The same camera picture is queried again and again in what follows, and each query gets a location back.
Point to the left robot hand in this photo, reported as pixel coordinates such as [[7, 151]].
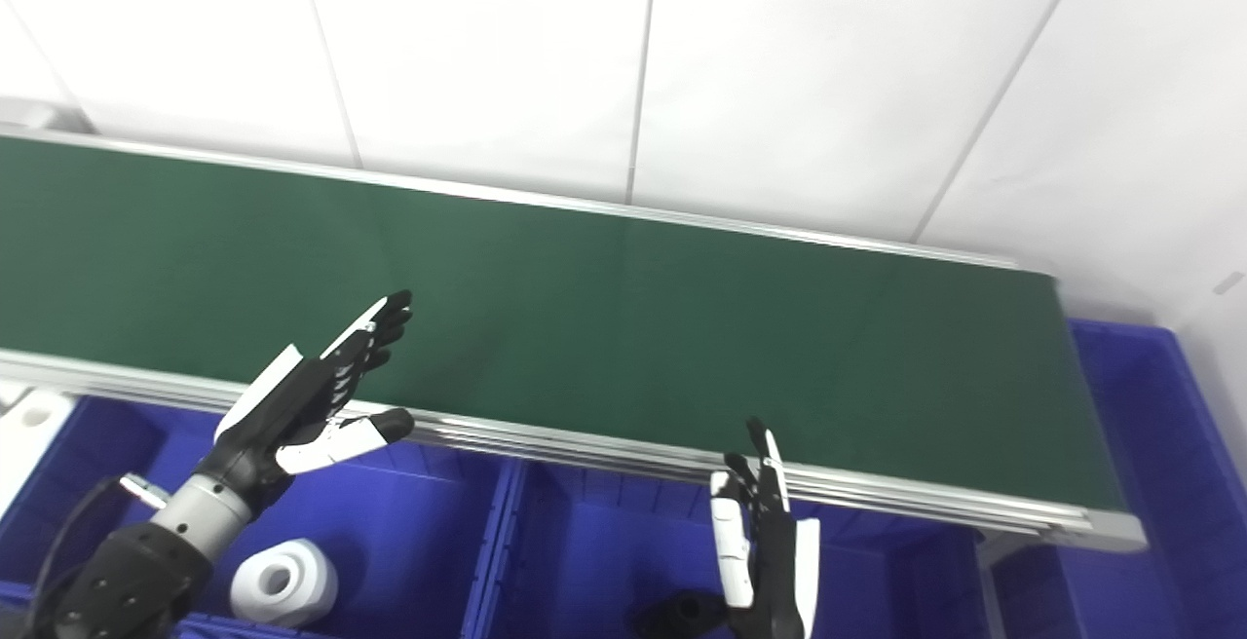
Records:
[[273, 425]]

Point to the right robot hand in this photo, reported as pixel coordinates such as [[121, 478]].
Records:
[[770, 561]]

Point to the white cylindrical plastic part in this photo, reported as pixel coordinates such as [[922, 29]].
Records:
[[287, 585]]

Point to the black plastic part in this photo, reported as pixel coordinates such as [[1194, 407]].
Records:
[[682, 615]]

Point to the blue plastic bin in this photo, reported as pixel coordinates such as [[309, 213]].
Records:
[[409, 542], [604, 551], [1159, 483]]

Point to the white plastic part with hole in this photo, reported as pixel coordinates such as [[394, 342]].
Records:
[[29, 444]]

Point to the green conveyor belt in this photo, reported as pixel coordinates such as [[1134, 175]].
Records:
[[633, 327]]

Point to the aluminium conveyor side rail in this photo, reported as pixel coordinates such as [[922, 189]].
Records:
[[604, 449], [585, 208]]

